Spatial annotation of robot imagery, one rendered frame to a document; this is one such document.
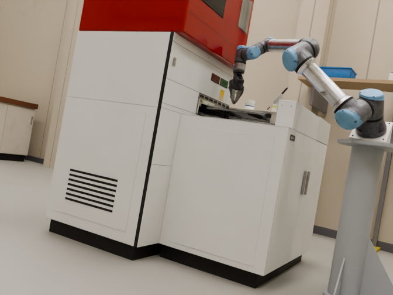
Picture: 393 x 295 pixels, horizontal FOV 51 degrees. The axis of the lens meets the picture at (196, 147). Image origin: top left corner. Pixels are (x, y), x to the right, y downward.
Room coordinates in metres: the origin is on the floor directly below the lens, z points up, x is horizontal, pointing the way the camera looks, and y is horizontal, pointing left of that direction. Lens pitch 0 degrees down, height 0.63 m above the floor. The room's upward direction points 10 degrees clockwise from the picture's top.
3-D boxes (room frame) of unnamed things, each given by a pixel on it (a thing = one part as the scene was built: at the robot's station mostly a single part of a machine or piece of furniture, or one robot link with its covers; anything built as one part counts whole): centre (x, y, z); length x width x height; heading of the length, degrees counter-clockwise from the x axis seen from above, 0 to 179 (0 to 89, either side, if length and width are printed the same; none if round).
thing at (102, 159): (2.66, 0.32, 0.41); 0.82 x 0.70 x 0.82; 151
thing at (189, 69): (2.50, 0.03, 1.02); 0.81 x 0.03 x 0.40; 151
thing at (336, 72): (3.86, -1.16, 1.55); 0.35 x 0.24 x 0.11; 57
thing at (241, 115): (2.56, -0.26, 0.90); 0.34 x 0.34 x 0.01; 61
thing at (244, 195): (2.58, -0.39, 0.41); 0.96 x 0.64 x 0.82; 151
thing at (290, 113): (2.32, -0.55, 0.89); 0.55 x 0.09 x 0.14; 151
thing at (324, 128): (2.85, -0.54, 0.89); 0.62 x 0.35 x 0.14; 61
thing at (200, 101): (2.65, -0.07, 0.89); 0.44 x 0.02 x 0.10; 151
